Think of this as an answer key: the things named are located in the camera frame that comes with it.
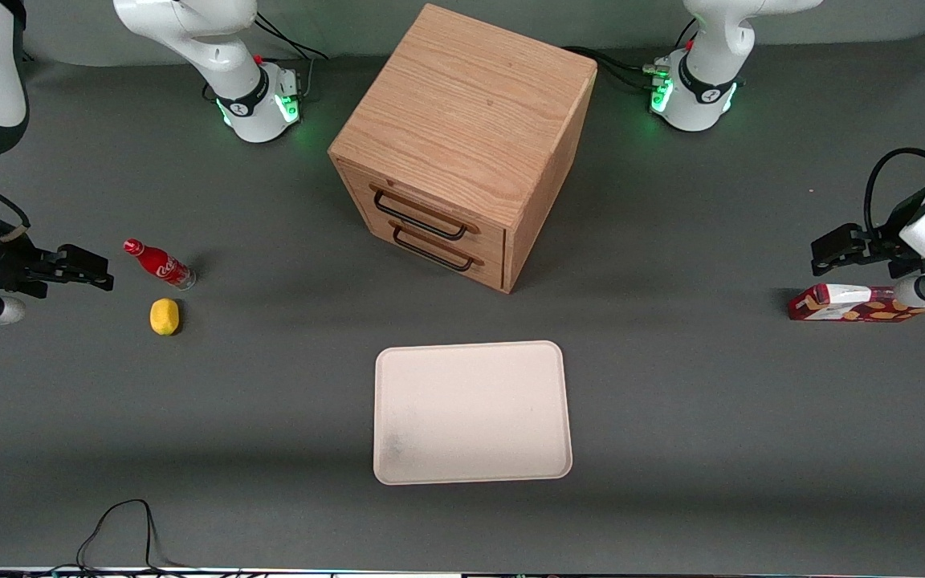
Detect black right arm base cables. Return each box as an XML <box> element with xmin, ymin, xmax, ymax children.
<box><xmin>252</xmin><ymin>11</ymin><xmax>332</xmax><ymax>102</ymax></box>

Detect black arm base cables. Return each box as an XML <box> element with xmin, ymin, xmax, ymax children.
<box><xmin>563</xmin><ymin>18</ymin><xmax>701</xmax><ymax>92</ymax></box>
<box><xmin>252</xmin><ymin>11</ymin><xmax>332</xmax><ymax>102</ymax></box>

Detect red snack box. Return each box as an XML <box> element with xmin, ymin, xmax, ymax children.
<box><xmin>788</xmin><ymin>283</ymin><xmax>925</xmax><ymax>323</ymax></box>

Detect short black drawer handle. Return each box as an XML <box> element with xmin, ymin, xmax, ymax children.
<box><xmin>389</xmin><ymin>221</ymin><xmax>486</xmax><ymax>272</ymax></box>

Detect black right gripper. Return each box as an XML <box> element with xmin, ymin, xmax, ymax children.
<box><xmin>0</xmin><ymin>231</ymin><xmax>116</xmax><ymax>300</ymax></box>

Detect red coke bottle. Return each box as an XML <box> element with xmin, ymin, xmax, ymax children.
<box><xmin>123</xmin><ymin>238</ymin><xmax>198</xmax><ymax>291</ymax></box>

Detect long black drawer handle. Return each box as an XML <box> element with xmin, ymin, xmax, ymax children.
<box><xmin>369</xmin><ymin>186</ymin><xmax>481</xmax><ymax>241</ymax></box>

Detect thin black looped cable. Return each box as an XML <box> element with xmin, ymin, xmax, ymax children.
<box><xmin>29</xmin><ymin>499</ymin><xmax>247</xmax><ymax>578</ymax></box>

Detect yellow lemon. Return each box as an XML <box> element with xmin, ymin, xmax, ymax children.
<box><xmin>149</xmin><ymin>298</ymin><xmax>181</xmax><ymax>336</ymax></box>

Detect beige plastic tray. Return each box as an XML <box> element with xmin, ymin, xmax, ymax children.
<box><xmin>373</xmin><ymin>340</ymin><xmax>574</xmax><ymax>486</ymax></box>

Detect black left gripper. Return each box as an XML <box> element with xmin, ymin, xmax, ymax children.
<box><xmin>811</xmin><ymin>187</ymin><xmax>925</xmax><ymax>279</ymax></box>

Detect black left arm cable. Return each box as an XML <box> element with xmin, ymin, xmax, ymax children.
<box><xmin>864</xmin><ymin>147</ymin><xmax>925</xmax><ymax>235</ymax></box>

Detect black left arm base cables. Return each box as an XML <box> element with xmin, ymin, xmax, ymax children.
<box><xmin>563</xmin><ymin>18</ymin><xmax>701</xmax><ymax>92</ymax></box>

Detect wooden drawer cabinet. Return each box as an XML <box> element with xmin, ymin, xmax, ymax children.
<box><xmin>328</xmin><ymin>3</ymin><xmax>598</xmax><ymax>295</ymax></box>

